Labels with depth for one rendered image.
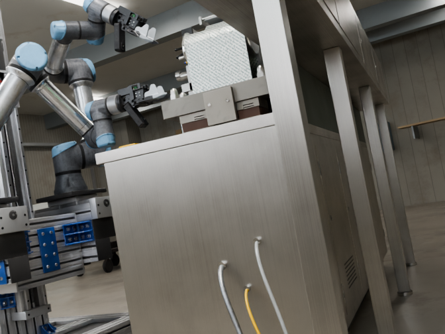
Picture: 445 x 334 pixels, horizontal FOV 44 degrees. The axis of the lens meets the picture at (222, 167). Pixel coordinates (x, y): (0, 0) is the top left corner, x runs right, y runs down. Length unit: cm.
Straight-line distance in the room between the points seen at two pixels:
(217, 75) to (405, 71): 885
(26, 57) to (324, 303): 148
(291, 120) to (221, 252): 72
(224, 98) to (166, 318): 75
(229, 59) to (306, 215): 101
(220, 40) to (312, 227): 108
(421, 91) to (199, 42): 878
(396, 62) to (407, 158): 177
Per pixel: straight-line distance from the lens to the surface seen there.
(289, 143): 116
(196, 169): 178
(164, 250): 185
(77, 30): 239
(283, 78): 118
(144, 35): 223
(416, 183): 1067
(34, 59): 221
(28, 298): 245
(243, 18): 157
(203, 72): 208
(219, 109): 180
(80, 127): 235
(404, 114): 1071
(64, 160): 257
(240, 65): 203
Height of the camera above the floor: 65
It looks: 4 degrees up
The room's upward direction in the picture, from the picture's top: 10 degrees counter-clockwise
